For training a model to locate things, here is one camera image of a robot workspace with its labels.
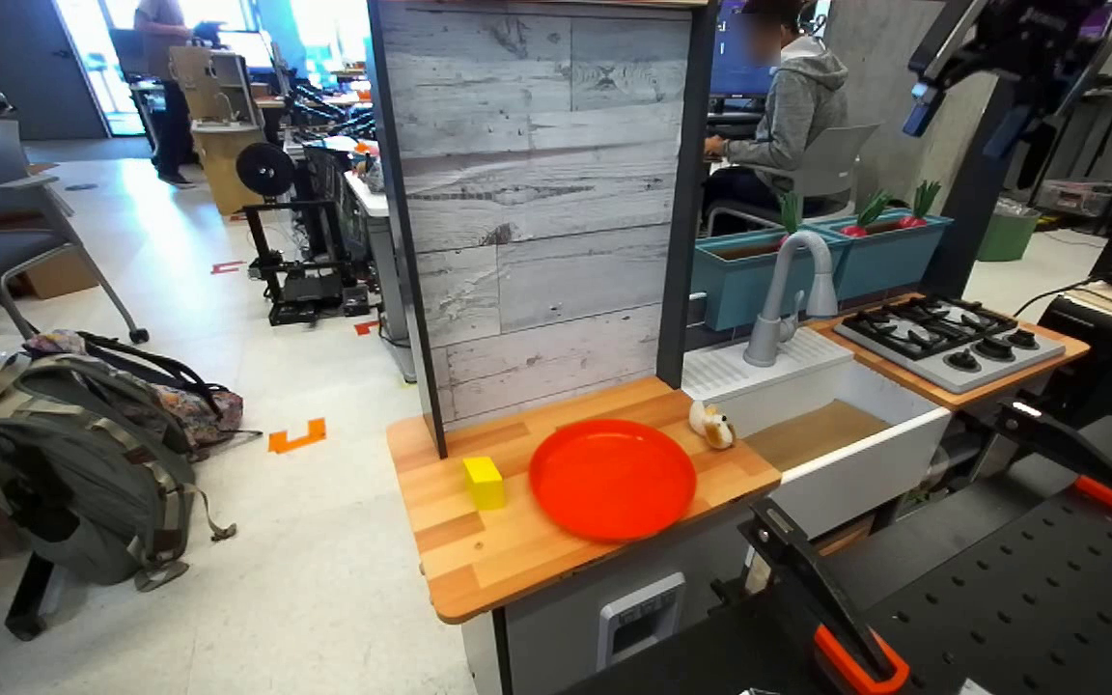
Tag grey sink faucet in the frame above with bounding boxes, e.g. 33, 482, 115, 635
743, 227, 843, 372

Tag black kitchen frame post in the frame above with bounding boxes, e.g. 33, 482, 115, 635
922, 75, 1033, 302

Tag grey folding table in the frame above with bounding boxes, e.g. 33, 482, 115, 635
0, 111, 153, 348

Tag person in grey hoodie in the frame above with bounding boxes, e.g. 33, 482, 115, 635
704, 0, 852, 222

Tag green toy plants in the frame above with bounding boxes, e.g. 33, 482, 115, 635
779, 178, 948, 244

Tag black 3D printer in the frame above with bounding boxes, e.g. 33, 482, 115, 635
235, 137, 374, 327

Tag orange floor bracket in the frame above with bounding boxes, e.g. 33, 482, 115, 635
267, 414, 331, 457

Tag white orange plush toy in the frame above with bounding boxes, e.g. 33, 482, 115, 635
688, 401, 743, 457

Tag red round plate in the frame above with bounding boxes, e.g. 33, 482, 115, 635
525, 419, 699, 544

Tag cardboard box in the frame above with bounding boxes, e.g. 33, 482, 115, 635
8, 244, 103, 302

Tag blue planter box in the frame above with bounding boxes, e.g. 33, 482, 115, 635
688, 214, 959, 340

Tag yellow block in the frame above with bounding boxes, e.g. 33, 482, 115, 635
459, 453, 510, 515

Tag black clamp orange handle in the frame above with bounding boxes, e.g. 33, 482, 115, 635
738, 499, 914, 695
964, 398, 1112, 524

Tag grey green backpack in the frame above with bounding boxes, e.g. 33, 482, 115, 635
0, 327, 247, 595

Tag grey kitchen cabinet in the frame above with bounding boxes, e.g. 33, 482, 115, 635
455, 510, 832, 695

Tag light wooden cabinet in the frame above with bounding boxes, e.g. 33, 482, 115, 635
166, 47, 278, 222

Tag white toy sink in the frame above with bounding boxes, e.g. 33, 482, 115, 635
681, 323, 959, 542

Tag wooden stove counter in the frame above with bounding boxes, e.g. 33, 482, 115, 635
810, 287, 1093, 419

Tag grey toy stove top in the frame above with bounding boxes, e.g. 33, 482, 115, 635
834, 294, 1075, 398

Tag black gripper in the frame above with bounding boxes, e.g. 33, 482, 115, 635
976, 0, 1112, 85

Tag wooden kitchen countertop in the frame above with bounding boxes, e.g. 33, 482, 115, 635
384, 376, 784, 631

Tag grey wood backsplash panel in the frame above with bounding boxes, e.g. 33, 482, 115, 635
362, 0, 720, 459

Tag green bin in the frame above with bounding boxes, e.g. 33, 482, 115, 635
975, 197, 1042, 266

